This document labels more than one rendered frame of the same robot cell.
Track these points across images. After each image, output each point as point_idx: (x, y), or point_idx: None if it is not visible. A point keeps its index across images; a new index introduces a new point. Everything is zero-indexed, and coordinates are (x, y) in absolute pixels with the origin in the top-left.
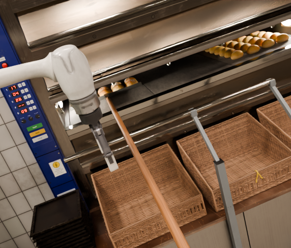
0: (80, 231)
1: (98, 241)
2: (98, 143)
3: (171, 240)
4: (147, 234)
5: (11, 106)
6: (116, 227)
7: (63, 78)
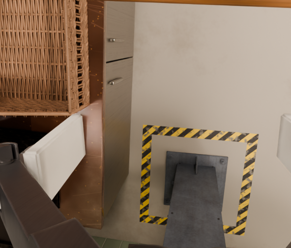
0: None
1: (43, 127)
2: (61, 187)
3: (104, 9)
4: (81, 45)
5: None
6: (27, 91)
7: None
